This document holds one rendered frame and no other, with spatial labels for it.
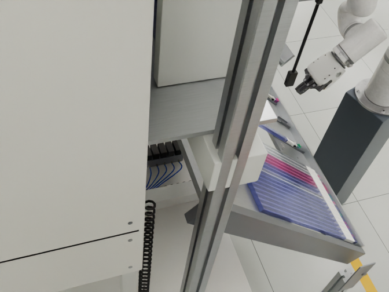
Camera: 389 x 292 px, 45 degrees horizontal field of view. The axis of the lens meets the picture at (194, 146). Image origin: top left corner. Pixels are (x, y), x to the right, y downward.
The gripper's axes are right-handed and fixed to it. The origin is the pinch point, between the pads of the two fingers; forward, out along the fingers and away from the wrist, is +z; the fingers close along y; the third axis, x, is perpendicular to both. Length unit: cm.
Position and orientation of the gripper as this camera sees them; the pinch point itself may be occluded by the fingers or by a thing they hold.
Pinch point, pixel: (301, 88)
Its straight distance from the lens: 168.3
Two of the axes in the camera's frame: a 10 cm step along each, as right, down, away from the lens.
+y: -3.1, -7.6, 5.7
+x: -6.3, -2.8, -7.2
